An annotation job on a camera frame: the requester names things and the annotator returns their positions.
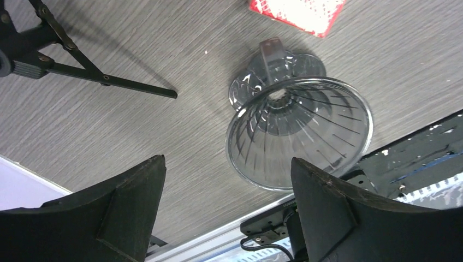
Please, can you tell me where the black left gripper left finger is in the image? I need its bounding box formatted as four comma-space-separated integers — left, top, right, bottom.
1, 155, 167, 261

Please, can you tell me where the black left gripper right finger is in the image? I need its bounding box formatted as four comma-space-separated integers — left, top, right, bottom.
290, 157, 462, 261

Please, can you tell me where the dark smoky glass dripper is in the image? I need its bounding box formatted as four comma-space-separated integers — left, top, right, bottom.
225, 38, 373, 192

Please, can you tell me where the black microphone stand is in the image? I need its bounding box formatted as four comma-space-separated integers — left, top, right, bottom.
1, 1, 177, 99

